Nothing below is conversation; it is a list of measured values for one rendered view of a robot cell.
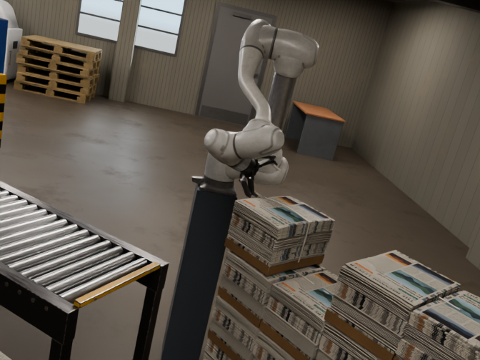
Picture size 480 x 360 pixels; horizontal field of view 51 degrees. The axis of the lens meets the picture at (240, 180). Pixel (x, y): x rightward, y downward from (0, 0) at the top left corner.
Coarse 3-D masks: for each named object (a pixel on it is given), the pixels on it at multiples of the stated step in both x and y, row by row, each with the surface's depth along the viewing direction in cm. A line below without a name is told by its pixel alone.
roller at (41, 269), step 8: (88, 248) 204; (96, 248) 207; (104, 248) 210; (64, 256) 194; (72, 256) 196; (80, 256) 199; (88, 256) 202; (40, 264) 185; (48, 264) 186; (56, 264) 188; (64, 264) 191; (24, 272) 177; (32, 272) 179; (40, 272) 182; (48, 272) 185
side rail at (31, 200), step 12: (12, 192) 240; (36, 204) 233; (48, 204) 236; (60, 216) 227; (72, 216) 230; (84, 228) 221; (96, 228) 224; (108, 240) 216; (120, 240) 218; (144, 252) 212; (168, 264) 208; (144, 276) 209; (156, 276) 206; (156, 288) 207
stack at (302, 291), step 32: (224, 288) 228; (256, 288) 211; (288, 288) 204; (320, 288) 211; (224, 320) 228; (288, 320) 200; (320, 320) 187; (256, 352) 212; (320, 352) 188; (352, 352) 178
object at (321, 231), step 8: (280, 200) 235; (288, 200) 238; (296, 200) 241; (296, 208) 230; (304, 208) 232; (312, 208) 235; (312, 216) 223; (320, 216) 226; (328, 216) 230; (320, 224) 221; (328, 224) 225; (312, 232) 219; (320, 232) 224; (328, 232) 228; (312, 240) 222; (320, 240) 226; (328, 240) 230; (312, 248) 225; (320, 248) 229; (304, 256) 223; (312, 256) 227
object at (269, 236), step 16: (240, 208) 219; (256, 208) 217; (272, 208) 222; (240, 224) 220; (256, 224) 212; (272, 224) 205; (288, 224) 207; (240, 240) 221; (256, 240) 213; (272, 240) 206; (288, 240) 210; (256, 256) 213; (272, 256) 207; (288, 256) 215
